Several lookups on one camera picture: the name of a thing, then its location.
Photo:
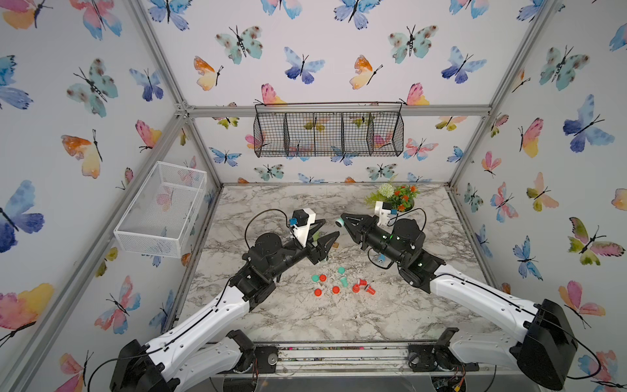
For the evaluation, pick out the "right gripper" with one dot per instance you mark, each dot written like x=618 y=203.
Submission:
x=366 y=230

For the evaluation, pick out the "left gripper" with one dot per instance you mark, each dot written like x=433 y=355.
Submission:
x=317 y=253

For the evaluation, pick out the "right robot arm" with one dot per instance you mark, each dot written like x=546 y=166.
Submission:
x=535 y=338

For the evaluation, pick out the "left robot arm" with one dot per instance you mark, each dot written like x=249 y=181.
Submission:
x=265 y=262

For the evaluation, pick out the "potted flower plant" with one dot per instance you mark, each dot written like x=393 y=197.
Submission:
x=402 y=198

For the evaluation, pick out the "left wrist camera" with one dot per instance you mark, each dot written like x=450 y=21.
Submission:
x=300 y=224

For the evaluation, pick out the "black wire wall basket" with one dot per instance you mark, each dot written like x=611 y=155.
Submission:
x=338 y=129

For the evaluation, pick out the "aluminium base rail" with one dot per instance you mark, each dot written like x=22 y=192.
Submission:
x=343 y=355

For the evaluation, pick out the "white mesh wall basket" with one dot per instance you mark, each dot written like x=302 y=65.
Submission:
x=159 y=219

